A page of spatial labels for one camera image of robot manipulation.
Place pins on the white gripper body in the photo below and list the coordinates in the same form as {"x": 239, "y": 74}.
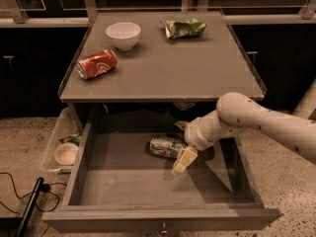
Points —
{"x": 193, "y": 135}

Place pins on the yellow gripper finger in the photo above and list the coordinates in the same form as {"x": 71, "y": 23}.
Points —
{"x": 181, "y": 124}
{"x": 184, "y": 159}

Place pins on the green 7up can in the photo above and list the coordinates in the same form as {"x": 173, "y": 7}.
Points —
{"x": 166, "y": 146}

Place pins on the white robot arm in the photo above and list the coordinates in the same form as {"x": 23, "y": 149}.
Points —
{"x": 235, "y": 111}

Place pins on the grey cabinet counter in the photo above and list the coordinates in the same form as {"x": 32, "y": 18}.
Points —
{"x": 158, "y": 69}

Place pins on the open grey top drawer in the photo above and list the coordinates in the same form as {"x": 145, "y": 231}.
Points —
{"x": 116, "y": 185}

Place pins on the metal drawer knob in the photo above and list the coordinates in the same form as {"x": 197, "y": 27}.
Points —
{"x": 163, "y": 231}

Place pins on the red crushed soda can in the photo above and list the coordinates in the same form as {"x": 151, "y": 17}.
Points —
{"x": 96, "y": 64}

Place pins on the green chip bag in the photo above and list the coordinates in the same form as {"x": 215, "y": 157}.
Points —
{"x": 191, "y": 28}

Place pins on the white ceramic bowl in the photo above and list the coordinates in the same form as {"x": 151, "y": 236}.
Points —
{"x": 124, "y": 35}

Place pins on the green bag in bin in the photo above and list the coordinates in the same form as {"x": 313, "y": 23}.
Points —
{"x": 73, "y": 138}

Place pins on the small white bowl in bin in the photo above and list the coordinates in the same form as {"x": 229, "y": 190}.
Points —
{"x": 65, "y": 154}

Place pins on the black bar on floor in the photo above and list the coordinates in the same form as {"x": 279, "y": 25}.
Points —
{"x": 29, "y": 208}

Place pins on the white railing frame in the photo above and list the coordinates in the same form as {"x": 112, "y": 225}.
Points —
{"x": 46, "y": 13}

